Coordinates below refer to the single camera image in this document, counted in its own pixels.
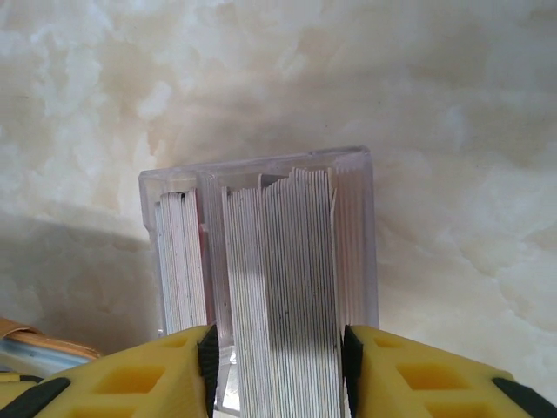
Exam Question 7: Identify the clear plastic card box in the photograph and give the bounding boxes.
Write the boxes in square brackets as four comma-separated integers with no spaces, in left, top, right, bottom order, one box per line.
[138,145,380,418]

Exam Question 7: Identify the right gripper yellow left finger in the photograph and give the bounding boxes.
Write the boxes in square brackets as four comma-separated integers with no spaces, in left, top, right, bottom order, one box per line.
[0,324,219,418]

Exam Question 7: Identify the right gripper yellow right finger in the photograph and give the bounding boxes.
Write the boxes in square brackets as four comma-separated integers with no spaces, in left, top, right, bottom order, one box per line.
[341,324,557,418]

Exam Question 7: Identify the orange leather card holder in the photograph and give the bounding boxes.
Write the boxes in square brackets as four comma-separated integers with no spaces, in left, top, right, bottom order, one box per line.
[0,316,104,380]

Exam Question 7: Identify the thick credit card stack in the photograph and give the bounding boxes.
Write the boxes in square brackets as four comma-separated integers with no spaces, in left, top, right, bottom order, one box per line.
[220,166,343,418]

